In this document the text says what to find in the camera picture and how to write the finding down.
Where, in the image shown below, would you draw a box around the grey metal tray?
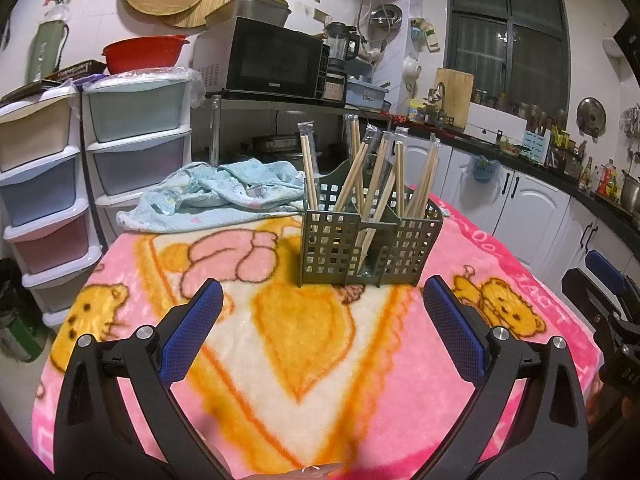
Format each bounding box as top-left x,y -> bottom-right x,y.
205,0 -> 292,28

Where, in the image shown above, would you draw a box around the white box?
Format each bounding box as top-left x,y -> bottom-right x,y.
467,102 -> 528,141

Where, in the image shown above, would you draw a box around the row of spice jars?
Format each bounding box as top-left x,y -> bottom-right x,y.
472,87 -> 568,131

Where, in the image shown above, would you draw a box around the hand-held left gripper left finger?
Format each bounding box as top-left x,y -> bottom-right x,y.
54,280 -> 226,480

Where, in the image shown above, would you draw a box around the white kitchen cabinets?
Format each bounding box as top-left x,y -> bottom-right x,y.
390,132 -> 640,311

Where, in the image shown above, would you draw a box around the pastel plastic drawer tower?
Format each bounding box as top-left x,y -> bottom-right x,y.
81,67 -> 203,241
0,85 -> 108,331

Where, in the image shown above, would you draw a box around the steel pot with lid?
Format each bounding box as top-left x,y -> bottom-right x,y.
250,132 -> 303,153

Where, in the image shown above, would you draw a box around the clear glass bottle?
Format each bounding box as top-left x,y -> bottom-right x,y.
209,94 -> 223,167

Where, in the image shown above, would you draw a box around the black range hood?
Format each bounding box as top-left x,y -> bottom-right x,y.
612,2 -> 640,61

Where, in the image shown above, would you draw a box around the group of wooden chopsticks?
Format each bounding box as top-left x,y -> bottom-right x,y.
296,115 -> 441,273

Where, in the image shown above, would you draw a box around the hanging steel pot lid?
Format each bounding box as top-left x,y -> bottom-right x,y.
576,97 -> 607,138

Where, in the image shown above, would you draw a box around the black blender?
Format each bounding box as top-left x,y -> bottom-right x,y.
325,21 -> 362,63

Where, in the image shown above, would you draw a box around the dark green plastic utensil basket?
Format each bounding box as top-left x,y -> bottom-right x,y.
299,157 -> 445,288

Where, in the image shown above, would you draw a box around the metal shelf rack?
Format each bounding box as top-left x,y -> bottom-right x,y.
207,92 -> 396,166

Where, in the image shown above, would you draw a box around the dark framed window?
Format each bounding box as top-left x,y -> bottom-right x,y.
447,0 -> 573,111

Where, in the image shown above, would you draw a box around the steel stock pot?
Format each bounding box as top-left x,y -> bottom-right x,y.
619,169 -> 640,207

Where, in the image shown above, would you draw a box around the metal faucet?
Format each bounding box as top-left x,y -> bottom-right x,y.
425,82 -> 448,126

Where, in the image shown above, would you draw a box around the light blue knife holder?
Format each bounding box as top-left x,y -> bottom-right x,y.
522,129 -> 550,163

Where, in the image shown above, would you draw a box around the light blue printed cloth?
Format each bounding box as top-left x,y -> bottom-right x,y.
116,158 -> 307,233

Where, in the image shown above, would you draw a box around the red plastic basin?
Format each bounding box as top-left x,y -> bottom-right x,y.
102,35 -> 191,75

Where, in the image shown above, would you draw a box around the light blue dish box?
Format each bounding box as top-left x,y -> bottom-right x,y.
346,76 -> 391,108

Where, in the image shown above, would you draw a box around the dark trash bin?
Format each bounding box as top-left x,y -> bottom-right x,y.
0,257 -> 48,361

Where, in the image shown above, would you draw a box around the wooden cutting board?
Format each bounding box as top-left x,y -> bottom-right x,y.
434,67 -> 475,128

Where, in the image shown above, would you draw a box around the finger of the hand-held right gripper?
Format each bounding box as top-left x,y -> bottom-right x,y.
561,267 -> 623,326
584,250 -> 632,297

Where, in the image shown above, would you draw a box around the row of sauce bottles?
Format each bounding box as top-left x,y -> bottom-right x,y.
550,130 -> 623,196

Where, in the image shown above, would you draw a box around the black microwave oven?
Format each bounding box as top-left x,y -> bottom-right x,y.
192,16 -> 331,101

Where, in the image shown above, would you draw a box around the blue hanging basket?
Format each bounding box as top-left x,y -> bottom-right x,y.
469,152 -> 502,183

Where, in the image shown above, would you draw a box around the dark flat tray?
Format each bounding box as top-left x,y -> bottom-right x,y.
0,60 -> 108,106

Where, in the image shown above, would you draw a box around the pink printed blanket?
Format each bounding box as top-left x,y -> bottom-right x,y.
31,195 -> 601,480

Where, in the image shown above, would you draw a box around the hanging steel bowl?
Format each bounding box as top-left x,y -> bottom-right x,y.
369,2 -> 403,31

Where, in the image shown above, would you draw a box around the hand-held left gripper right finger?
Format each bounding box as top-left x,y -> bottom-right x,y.
422,275 -> 590,480

